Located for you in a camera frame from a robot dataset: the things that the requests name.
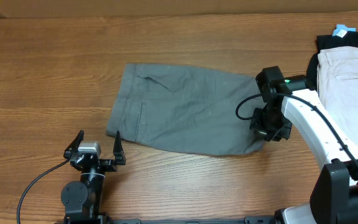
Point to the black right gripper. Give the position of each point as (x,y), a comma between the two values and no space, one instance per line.
(260,125)

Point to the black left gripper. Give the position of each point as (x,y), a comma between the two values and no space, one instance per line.
(111,165)

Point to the grey shorts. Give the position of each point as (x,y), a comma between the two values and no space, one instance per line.
(185,109)

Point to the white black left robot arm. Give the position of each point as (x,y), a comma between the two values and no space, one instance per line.
(82,199)

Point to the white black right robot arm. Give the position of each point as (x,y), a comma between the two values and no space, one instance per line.
(292,102)

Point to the beige folded shorts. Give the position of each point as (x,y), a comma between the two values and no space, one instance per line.
(337,78)

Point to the light blue clothing tag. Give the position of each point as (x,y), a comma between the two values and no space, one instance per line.
(341,30)

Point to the black folded garment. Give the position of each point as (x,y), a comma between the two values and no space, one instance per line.
(343,40)

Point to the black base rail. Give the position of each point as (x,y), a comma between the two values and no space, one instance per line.
(265,219)

